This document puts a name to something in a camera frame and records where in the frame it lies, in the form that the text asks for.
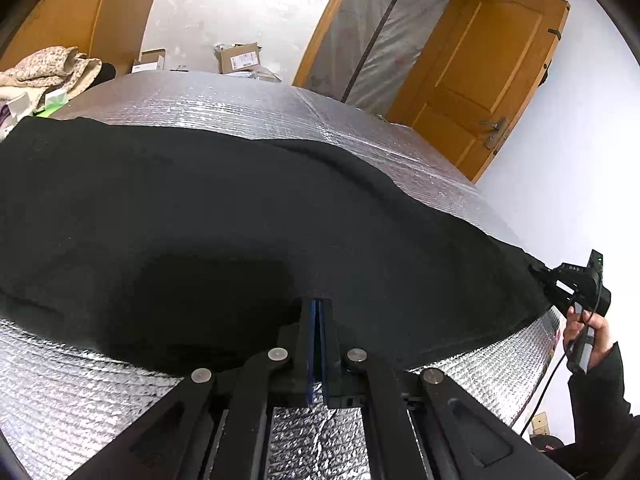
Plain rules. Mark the purple cloth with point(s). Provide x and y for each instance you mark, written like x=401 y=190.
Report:
x=5 y=116

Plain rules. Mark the wooden door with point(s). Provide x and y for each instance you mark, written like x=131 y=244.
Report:
x=480 y=60

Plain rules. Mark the wooden door frame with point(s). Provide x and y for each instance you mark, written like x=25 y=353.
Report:
x=325 y=20

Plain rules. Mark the person's right forearm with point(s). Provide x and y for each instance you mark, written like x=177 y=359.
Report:
x=600 y=400

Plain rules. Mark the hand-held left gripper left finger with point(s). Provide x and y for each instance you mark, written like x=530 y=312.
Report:
x=310 y=350

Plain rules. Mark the person's right hand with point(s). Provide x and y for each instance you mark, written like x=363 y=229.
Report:
x=605 y=335

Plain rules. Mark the silver quilted foil mat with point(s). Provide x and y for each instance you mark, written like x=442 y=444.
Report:
x=250 y=105

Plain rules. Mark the beige floral blanket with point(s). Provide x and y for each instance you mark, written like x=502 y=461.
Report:
x=50 y=67

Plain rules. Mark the labelled cardboard box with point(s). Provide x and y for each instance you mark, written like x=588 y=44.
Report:
x=240 y=59

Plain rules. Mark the clear plastic door curtain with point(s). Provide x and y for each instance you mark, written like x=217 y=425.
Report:
x=385 y=25

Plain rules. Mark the small white box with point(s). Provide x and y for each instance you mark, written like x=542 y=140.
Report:
x=149 y=61

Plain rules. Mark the small dark cloth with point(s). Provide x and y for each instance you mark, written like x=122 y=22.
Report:
x=106 y=74

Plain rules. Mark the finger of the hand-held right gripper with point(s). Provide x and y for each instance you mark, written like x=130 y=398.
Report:
x=545 y=272
x=557 y=295

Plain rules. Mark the wooden wardrobe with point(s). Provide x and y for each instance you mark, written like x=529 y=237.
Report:
x=65 y=5

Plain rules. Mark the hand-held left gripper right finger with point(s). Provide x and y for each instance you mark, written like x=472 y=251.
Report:
x=327 y=350

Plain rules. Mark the black garment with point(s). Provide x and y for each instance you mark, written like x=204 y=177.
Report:
x=200 y=210

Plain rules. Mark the green packet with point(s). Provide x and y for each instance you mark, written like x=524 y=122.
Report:
x=55 y=101

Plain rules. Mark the pile of plastic bags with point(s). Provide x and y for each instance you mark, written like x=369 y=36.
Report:
x=257 y=75

